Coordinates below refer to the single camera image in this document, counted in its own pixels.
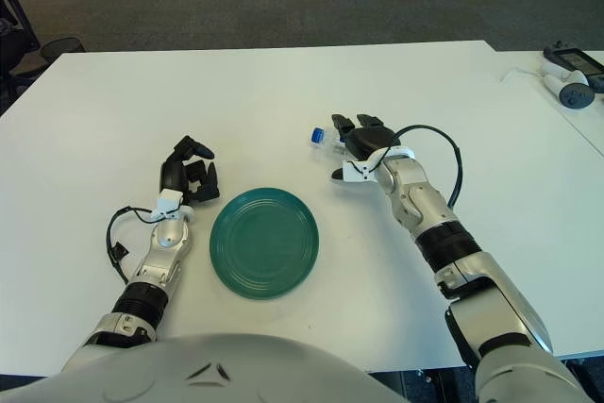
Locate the green ceramic plate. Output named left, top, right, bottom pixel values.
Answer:
left=209, top=187, right=321, bottom=301

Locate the thin white cable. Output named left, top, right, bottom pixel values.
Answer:
left=499, top=66, right=544, bottom=86

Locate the white grey handheld controller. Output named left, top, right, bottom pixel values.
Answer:
left=539, top=60, right=595, bottom=109

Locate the dark handheld screen device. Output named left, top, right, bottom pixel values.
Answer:
left=543, top=41, right=604, bottom=91

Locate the grey robot torso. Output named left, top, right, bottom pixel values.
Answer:
left=0, top=333, right=411, bottom=403

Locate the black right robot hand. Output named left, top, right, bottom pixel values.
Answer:
left=329, top=112, right=402, bottom=183

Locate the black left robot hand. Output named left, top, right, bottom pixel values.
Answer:
left=159, top=136, right=221, bottom=209

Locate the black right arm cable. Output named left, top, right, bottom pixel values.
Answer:
left=365, top=124, right=462, bottom=209

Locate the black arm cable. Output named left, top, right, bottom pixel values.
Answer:
left=365, top=124, right=462, bottom=209
left=106, top=207, right=157, bottom=286

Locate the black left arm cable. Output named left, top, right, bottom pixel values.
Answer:
left=106, top=207, right=157, bottom=286

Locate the clear plastic bottle blue cap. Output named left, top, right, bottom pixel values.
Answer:
left=310, top=126, right=350, bottom=157

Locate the black office chair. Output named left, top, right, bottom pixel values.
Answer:
left=0, top=0, right=48, bottom=116

